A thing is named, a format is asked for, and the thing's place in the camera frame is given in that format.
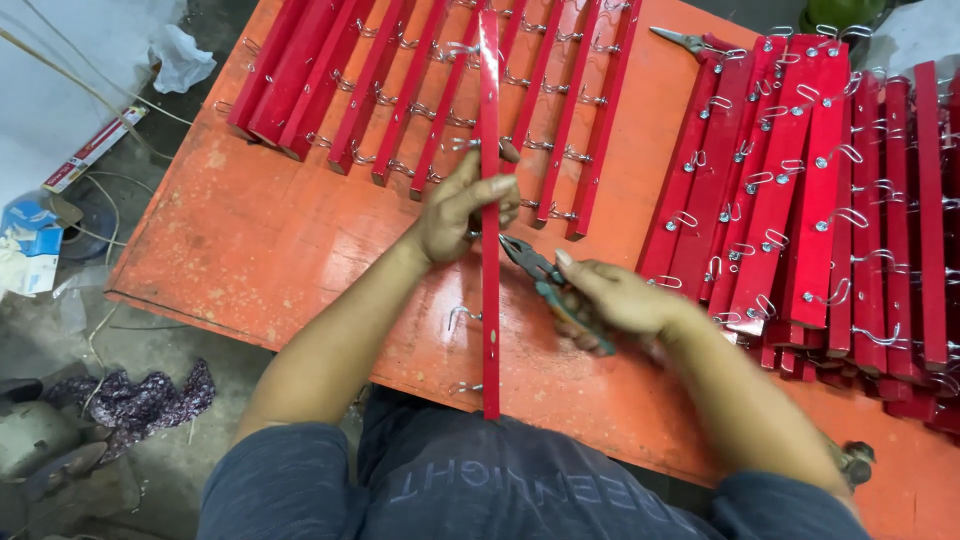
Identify green-handled pliers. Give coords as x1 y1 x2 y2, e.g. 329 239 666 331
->
498 233 618 358

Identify person's right hand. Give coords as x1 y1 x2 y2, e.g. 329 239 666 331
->
553 248 681 357

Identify blue white box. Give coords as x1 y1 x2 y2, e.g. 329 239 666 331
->
0 198 66 299

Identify white plastic bag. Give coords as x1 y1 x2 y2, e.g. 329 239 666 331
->
148 24 218 96

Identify grey metal machine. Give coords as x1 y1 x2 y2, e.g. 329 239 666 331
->
0 377 110 519

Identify long white red carton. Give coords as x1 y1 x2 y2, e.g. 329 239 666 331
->
42 104 150 195

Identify green container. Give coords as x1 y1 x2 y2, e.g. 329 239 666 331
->
798 0 891 36

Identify dark tape roll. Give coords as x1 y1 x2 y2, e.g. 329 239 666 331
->
60 196 119 261

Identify beige cord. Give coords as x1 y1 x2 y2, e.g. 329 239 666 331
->
0 0 196 163

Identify single red hook strip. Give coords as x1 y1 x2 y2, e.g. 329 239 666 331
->
447 9 503 421

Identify person's dark blue shirt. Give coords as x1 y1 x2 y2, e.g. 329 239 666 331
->
196 385 876 540

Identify row of red hook rails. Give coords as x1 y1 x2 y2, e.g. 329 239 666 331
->
213 0 646 243

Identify person's left hand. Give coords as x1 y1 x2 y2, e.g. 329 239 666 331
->
416 138 522 265

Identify purple floral cloth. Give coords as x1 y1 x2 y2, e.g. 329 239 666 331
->
43 357 217 462

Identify pile of red hook rails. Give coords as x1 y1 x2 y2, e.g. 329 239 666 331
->
636 24 960 438

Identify white sheet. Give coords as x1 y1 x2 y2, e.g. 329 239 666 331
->
855 0 960 78

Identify red-handled pliers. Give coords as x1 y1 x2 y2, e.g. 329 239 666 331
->
648 26 742 63

